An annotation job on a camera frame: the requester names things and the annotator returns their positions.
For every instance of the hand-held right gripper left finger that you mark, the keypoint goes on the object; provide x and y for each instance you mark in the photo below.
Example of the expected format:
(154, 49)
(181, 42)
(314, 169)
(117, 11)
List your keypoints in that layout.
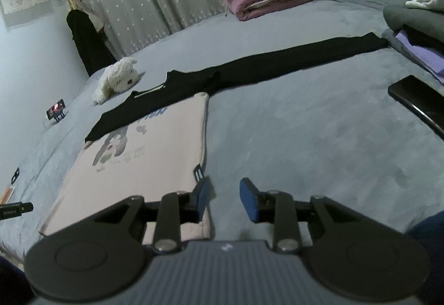
(203, 195)

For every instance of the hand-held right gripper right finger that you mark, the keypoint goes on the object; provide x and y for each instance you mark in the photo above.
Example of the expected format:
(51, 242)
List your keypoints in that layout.
(248, 202)

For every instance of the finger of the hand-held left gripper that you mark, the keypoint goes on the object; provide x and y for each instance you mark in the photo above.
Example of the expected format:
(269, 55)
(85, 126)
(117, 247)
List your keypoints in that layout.
(17, 210)

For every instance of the cream and black sweatshirt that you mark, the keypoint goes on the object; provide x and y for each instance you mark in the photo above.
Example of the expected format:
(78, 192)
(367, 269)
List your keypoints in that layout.
(156, 138)

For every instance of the person's left leg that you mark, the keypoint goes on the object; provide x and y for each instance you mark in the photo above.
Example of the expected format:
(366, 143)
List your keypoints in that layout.
(10, 280)

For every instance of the person's leg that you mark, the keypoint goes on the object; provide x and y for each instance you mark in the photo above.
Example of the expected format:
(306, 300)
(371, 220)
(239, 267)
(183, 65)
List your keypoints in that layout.
(430, 225)
(10, 280)

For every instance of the blue phone stand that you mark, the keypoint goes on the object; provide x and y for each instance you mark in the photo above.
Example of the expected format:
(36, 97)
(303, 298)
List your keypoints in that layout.
(60, 117)

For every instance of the smartphone with lit screen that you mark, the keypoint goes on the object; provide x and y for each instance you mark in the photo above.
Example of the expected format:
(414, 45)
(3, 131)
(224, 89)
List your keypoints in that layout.
(55, 107)

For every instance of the white plush dog toy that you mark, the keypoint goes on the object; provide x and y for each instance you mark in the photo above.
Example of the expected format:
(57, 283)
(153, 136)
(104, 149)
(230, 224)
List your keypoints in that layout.
(119, 77)

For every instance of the black hanging coat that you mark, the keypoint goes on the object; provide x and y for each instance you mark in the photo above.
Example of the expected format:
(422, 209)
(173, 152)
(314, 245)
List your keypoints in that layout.
(90, 44)

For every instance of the person's right leg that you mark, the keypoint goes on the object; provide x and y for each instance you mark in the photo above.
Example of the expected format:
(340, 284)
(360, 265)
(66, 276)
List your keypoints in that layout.
(430, 225)

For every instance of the black smartphone lying flat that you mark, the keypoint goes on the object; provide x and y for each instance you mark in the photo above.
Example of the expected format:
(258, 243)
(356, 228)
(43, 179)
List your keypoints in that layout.
(416, 96)

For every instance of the beige hanging bag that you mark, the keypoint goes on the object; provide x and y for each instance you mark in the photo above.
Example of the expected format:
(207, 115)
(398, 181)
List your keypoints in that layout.
(99, 25)

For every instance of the wooden coat stand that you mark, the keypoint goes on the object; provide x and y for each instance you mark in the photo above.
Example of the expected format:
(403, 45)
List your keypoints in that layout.
(73, 3)

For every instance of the purple folded garment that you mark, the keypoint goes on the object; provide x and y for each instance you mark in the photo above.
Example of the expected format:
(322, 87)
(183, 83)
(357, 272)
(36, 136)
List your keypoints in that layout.
(421, 51)

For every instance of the dark grey folded garment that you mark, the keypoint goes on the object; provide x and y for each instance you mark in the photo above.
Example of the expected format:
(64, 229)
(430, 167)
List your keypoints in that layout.
(416, 22)

